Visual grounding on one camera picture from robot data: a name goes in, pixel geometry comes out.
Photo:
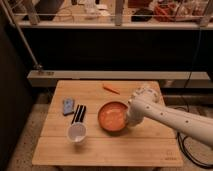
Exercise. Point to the orange ceramic bowl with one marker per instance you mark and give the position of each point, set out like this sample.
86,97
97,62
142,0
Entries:
112,116

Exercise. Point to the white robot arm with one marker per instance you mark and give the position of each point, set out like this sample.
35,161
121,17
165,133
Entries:
144,103

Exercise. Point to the orange carrot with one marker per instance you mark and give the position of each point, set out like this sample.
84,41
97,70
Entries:
108,88

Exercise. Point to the black striped rectangular block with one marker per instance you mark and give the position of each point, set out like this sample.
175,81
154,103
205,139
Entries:
79,114

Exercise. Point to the blue sponge block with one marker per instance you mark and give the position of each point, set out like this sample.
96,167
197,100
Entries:
68,106

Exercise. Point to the wooden slatted table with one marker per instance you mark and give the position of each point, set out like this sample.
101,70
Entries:
149,144

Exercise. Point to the diagonal metal pole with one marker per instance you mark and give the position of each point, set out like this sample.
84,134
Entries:
37,65

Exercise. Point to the black box on shelf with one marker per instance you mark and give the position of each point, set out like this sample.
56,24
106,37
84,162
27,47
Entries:
142,15

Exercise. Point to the grey metal ledge beam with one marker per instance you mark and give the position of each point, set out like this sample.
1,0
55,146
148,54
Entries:
49,78

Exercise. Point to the red object on shelf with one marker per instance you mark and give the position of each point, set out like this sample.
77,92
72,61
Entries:
164,13

